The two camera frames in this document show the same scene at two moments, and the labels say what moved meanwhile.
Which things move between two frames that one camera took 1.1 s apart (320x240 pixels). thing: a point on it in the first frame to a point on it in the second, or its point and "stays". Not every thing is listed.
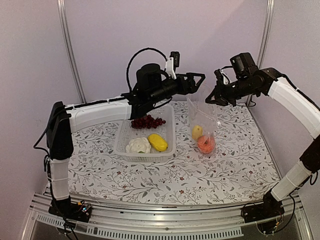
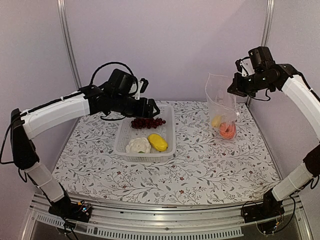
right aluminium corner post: (270, 6) stays
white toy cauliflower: (138, 145) stays
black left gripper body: (182, 89) to (136, 111)
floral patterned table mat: (241, 169) stays
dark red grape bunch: (147, 122) stays
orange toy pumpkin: (206, 144) to (227, 130)
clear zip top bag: (204, 121) to (222, 105)
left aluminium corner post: (72, 57) stays
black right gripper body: (230, 94) to (248, 87)
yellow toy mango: (157, 142) stays
